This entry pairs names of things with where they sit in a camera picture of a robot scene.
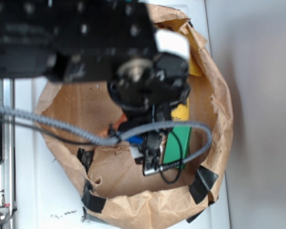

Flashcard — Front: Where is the aluminium frame rail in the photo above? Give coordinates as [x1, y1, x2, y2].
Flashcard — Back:
[0, 78, 17, 229]

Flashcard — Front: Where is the green rectangular block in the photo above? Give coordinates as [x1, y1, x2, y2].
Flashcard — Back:
[163, 126, 192, 164]

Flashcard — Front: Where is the thin black cable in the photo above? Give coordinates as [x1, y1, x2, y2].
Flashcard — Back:
[0, 116, 184, 184]

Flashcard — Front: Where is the brown paper bag liner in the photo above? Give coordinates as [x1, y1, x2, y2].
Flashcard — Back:
[43, 4, 234, 229]

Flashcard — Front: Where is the grey braided cable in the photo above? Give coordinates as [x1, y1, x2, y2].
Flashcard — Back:
[0, 104, 212, 170]

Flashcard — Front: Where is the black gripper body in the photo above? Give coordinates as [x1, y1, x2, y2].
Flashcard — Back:
[106, 51, 191, 177]

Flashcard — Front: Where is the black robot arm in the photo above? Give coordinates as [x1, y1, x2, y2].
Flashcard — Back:
[0, 0, 190, 176]

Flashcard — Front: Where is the yellow microfiber cloth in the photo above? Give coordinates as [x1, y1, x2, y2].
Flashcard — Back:
[157, 20, 204, 122]

